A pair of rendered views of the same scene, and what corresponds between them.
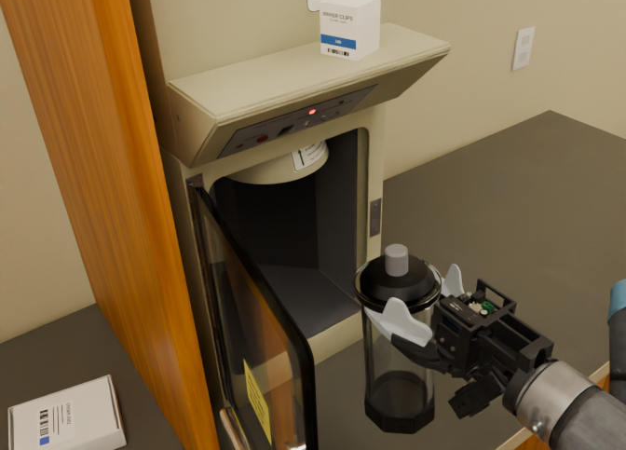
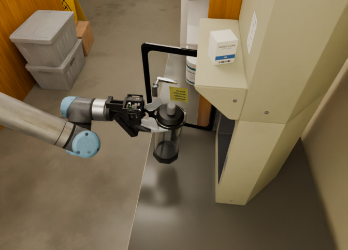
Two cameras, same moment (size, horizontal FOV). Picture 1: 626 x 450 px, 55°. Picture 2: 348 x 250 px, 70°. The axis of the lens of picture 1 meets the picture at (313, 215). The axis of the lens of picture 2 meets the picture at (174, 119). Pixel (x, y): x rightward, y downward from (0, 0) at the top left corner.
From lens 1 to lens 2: 108 cm
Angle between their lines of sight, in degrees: 86
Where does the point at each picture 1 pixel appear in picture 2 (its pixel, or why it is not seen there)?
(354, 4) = (215, 32)
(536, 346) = (109, 99)
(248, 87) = (214, 28)
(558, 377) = (101, 101)
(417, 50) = (199, 71)
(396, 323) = (156, 104)
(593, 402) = (90, 100)
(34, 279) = not seen: hidden behind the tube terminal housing
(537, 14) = not seen: outside the picture
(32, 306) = not seen: hidden behind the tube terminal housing
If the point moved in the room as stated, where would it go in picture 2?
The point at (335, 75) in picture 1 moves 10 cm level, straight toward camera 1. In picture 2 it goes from (200, 44) to (172, 30)
